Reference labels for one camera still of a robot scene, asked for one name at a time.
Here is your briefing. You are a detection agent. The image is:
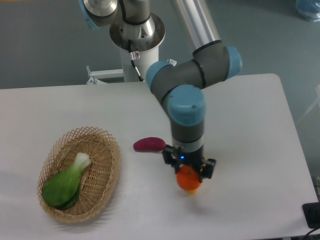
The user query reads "black device at edge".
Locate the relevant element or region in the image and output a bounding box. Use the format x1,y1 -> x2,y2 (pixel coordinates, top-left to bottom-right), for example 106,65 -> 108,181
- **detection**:
302,202 -> 320,229

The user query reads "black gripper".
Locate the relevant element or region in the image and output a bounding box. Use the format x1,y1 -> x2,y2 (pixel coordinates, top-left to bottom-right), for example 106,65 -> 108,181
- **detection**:
162,144 -> 216,183

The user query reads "yellow mango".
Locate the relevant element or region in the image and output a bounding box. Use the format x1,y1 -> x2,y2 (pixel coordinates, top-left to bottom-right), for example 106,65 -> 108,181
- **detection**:
185,189 -> 197,195

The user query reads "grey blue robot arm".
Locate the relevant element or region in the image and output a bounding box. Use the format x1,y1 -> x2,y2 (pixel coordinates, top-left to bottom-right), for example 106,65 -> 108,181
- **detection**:
79,0 -> 242,181

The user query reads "purple sweet potato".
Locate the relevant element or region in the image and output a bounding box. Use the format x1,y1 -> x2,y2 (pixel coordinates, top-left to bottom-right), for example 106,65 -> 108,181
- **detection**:
133,137 -> 166,152

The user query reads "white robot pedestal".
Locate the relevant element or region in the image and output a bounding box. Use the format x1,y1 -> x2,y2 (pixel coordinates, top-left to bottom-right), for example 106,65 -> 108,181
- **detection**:
109,13 -> 166,82

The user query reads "green bok choy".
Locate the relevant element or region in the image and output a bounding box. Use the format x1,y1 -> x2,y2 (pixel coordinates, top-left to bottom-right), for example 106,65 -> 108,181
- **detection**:
41,152 -> 91,210

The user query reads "orange fruit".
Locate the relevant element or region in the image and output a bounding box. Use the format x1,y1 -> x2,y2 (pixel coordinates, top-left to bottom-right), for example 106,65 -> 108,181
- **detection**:
176,165 -> 202,191

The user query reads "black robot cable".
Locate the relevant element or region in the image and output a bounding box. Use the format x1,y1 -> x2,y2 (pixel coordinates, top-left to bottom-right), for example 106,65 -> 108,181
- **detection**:
127,39 -> 145,82

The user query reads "woven wicker basket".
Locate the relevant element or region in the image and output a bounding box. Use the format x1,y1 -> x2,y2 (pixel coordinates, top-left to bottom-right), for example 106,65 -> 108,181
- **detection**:
37,126 -> 121,223

